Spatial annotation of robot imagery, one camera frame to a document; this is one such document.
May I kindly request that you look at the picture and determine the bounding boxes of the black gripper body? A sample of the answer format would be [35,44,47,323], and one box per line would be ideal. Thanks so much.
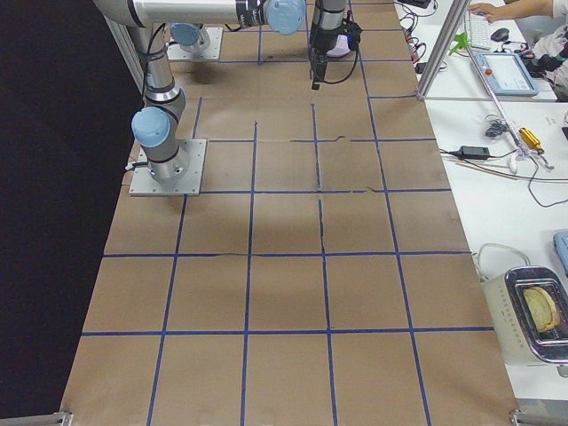
[310,38,331,83]

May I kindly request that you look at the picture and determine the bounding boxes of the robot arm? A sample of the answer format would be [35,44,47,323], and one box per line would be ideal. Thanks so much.
[128,24,188,182]
[95,1,361,91]

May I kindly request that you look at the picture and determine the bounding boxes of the lilac plate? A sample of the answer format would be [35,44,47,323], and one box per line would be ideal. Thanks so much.
[327,35,351,59]

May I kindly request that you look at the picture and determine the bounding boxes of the person hand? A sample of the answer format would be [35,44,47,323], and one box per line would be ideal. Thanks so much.
[468,3,501,23]

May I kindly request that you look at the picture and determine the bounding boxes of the green plastic clamp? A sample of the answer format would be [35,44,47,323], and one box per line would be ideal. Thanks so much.
[448,32,469,56]

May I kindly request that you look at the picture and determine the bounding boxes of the long metal rod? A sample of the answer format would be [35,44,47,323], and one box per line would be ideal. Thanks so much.
[463,12,534,157]

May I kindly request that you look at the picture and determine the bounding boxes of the white keyboard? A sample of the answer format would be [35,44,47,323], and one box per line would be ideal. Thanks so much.
[463,11,492,51]

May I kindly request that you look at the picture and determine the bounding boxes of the black power adapter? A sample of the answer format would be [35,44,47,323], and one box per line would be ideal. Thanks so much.
[458,146,491,161]

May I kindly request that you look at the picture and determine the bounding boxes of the black computer mouse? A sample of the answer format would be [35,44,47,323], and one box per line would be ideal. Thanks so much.
[490,28,509,43]

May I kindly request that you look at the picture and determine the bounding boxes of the teach pendant tablet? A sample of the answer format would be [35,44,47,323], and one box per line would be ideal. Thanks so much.
[472,52,540,97]

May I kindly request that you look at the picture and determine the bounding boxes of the yellow tool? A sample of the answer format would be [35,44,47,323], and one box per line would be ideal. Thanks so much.
[518,128,544,154]

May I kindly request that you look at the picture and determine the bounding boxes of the white toaster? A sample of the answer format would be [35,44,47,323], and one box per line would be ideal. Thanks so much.
[482,266,567,377]

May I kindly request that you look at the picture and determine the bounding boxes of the bread slice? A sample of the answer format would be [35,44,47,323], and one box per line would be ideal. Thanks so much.
[523,287,560,333]

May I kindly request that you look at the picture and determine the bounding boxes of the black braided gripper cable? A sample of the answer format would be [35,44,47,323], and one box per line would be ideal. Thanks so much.
[319,8,364,85]

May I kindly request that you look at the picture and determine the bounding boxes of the aluminium frame post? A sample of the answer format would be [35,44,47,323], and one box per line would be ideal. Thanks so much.
[416,0,469,100]

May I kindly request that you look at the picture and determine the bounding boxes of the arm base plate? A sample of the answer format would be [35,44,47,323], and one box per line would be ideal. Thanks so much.
[168,23,223,62]
[129,139,207,196]

